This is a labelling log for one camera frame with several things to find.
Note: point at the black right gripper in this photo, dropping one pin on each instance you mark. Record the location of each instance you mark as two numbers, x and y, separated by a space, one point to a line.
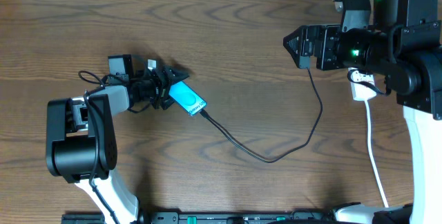
330 37

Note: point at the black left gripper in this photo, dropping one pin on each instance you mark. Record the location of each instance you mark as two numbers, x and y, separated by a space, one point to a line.
160 88

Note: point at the Galaxy S25 smartphone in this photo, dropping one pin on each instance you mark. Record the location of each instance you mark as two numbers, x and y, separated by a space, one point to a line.
187 98

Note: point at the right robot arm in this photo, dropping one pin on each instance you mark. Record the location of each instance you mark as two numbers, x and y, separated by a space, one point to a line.
400 40

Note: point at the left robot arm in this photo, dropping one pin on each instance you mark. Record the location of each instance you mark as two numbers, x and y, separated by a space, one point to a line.
81 145

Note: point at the white power strip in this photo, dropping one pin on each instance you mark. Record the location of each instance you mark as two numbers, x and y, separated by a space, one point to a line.
360 92

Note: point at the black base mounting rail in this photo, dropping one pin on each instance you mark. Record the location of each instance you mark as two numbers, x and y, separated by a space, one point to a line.
251 218

